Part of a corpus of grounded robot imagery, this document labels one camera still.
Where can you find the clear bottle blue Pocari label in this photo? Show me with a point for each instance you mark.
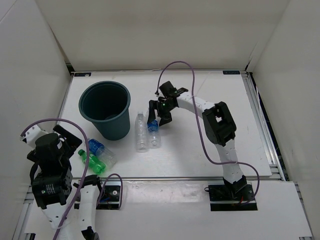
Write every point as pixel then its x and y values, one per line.
pixel 102 153

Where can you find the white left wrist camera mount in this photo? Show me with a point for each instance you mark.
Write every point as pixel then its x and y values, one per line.
pixel 32 134

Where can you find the green plastic soda bottle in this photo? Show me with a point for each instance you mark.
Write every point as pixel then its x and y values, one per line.
pixel 97 166

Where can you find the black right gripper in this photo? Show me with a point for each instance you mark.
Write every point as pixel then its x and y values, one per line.
pixel 153 105

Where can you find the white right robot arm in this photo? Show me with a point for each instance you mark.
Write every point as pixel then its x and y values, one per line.
pixel 218 124

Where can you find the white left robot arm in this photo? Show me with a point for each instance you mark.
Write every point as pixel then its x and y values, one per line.
pixel 69 207

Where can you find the clear bottle with blue label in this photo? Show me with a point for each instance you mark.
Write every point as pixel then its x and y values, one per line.
pixel 154 134

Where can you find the clear unlabelled plastic bottle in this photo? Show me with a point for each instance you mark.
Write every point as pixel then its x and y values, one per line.
pixel 141 138

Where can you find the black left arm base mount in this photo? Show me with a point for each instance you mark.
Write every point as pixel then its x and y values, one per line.
pixel 111 198

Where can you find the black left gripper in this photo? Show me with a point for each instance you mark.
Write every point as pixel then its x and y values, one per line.
pixel 72 141

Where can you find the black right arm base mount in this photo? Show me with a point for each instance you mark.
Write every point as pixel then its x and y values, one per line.
pixel 222 200

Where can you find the dark teal plastic bin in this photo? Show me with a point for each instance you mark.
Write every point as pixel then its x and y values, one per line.
pixel 106 105

